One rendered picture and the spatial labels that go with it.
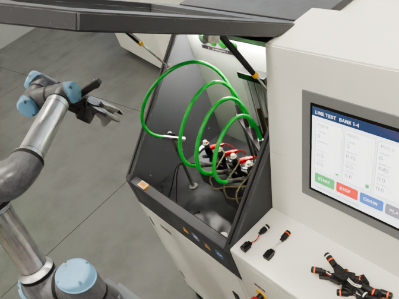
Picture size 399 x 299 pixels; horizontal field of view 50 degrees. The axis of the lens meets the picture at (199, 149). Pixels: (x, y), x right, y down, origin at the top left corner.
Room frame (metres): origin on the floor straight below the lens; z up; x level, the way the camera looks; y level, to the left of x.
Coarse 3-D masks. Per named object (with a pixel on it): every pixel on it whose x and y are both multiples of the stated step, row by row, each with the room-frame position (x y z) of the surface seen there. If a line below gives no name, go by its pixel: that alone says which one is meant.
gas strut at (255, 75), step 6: (222, 36) 1.05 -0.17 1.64; (228, 42) 1.05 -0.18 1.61; (228, 48) 1.06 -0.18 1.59; (234, 48) 1.06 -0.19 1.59; (234, 54) 1.07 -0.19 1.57; (240, 54) 1.07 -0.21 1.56; (240, 60) 1.07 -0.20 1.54; (246, 66) 1.08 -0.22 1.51; (252, 72) 1.09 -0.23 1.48; (258, 78) 1.10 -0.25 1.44; (264, 84) 1.12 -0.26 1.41
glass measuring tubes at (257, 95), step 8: (240, 72) 1.44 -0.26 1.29; (248, 72) 1.42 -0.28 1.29; (264, 72) 1.38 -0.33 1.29; (248, 80) 1.41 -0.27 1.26; (256, 80) 1.37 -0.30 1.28; (264, 80) 1.34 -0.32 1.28; (248, 88) 1.44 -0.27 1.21; (256, 88) 1.42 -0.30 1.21; (264, 88) 1.35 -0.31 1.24; (248, 96) 1.45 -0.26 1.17; (256, 96) 1.41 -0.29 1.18; (264, 96) 1.39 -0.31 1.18; (256, 104) 1.41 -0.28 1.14; (264, 104) 1.38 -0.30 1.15; (256, 112) 1.46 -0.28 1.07; (264, 112) 1.38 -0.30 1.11; (256, 120) 1.44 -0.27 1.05; (264, 120) 1.42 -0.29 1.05; (264, 128) 1.41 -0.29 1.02
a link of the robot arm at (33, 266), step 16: (0, 208) 1.02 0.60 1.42; (0, 224) 1.01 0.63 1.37; (16, 224) 1.03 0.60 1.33; (0, 240) 1.01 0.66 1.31; (16, 240) 1.00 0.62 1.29; (32, 240) 1.04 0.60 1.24; (16, 256) 0.99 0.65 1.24; (32, 256) 1.00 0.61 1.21; (32, 272) 0.98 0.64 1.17; (48, 272) 0.98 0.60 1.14; (32, 288) 0.96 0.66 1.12; (48, 288) 0.95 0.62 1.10
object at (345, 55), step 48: (288, 48) 1.02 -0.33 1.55; (336, 48) 0.92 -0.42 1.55; (384, 48) 0.84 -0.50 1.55; (288, 96) 1.00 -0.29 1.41; (336, 96) 0.87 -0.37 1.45; (384, 96) 0.76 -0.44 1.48; (288, 144) 0.99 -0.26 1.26; (288, 192) 0.97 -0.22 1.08; (336, 240) 0.79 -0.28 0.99; (384, 240) 0.67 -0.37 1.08
